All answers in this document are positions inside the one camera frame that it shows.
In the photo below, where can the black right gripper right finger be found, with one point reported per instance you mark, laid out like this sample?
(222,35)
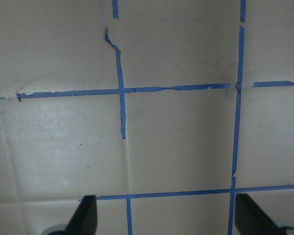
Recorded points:
(250,219)

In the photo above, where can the brown paper table cover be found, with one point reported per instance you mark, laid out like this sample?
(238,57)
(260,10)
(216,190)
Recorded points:
(163,109)

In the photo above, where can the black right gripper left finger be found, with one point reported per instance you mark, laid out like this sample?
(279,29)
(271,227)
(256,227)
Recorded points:
(84,220)

